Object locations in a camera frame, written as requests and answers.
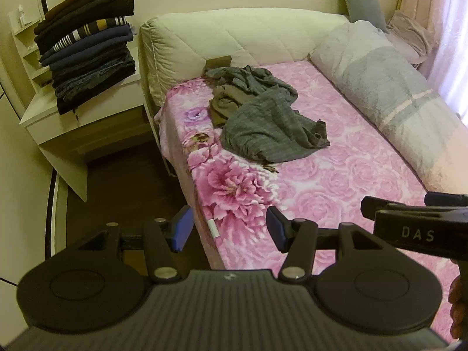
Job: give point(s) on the white dressing table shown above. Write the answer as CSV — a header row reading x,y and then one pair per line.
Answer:
x,y
91,131

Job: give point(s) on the cream padded headboard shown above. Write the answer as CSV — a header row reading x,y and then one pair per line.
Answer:
x,y
234,36

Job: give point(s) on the brown cardboard piece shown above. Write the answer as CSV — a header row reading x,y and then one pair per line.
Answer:
x,y
219,63

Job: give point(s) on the white shelf unit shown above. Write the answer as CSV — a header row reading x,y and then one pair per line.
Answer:
x,y
27,44

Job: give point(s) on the beige folded blanket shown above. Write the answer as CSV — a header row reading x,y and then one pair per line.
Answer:
x,y
409,33

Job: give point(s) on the person's right hand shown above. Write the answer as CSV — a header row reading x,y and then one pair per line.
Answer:
x,y
460,303

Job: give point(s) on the pink curtain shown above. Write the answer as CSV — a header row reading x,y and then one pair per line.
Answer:
x,y
442,25

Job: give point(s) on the olive brown garment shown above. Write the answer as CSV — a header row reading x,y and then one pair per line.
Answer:
x,y
223,104

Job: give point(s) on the grey and pink rolled comforter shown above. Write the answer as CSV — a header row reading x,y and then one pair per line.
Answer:
x,y
384,76

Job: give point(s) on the grey plaid garment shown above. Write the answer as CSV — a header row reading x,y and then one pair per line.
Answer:
x,y
270,128

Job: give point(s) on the stack of dark folded clothes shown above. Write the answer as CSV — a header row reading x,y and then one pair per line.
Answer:
x,y
87,51

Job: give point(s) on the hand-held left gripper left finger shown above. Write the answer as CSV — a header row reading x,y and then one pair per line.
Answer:
x,y
181,232

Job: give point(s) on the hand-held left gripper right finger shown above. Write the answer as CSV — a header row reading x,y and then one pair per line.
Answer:
x,y
276,232

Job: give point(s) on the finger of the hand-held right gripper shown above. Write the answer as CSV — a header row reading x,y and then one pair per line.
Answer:
x,y
380,204
446,199

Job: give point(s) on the dark grey crumpled garment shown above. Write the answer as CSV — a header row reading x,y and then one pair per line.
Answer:
x,y
252,78

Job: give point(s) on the grey cushion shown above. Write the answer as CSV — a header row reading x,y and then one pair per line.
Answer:
x,y
362,2

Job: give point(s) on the pink floral blanket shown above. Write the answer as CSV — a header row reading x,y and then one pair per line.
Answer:
x,y
329,182

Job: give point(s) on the small white bottle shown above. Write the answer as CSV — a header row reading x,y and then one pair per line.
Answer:
x,y
22,16

